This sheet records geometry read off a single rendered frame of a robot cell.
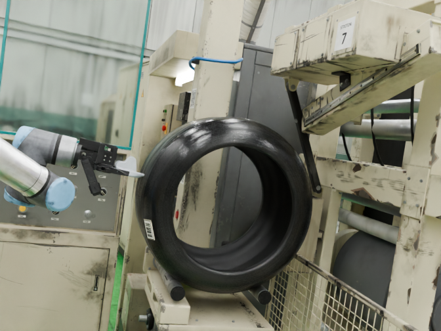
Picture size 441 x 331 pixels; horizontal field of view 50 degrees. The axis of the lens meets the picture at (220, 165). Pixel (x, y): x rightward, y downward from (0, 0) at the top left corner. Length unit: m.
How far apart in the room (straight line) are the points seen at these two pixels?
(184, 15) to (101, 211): 9.29
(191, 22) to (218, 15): 9.39
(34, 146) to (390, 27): 1.02
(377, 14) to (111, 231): 1.40
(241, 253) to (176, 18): 9.59
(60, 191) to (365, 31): 0.89
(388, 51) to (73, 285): 1.53
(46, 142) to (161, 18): 9.66
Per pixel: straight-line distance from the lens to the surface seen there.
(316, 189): 1.89
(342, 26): 1.40
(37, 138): 1.44
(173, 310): 1.49
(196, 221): 1.82
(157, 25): 10.95
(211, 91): 1.79
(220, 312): 1.66
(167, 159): 1.40
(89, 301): 2.19
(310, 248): 1.92
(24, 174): 1.27
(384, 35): 1.36
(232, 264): 1.75
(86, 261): 2.13
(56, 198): 1.31
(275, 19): 12.19
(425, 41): 1.32
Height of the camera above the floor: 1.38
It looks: 3 degrees down
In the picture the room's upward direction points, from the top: 8 degrees clockwise
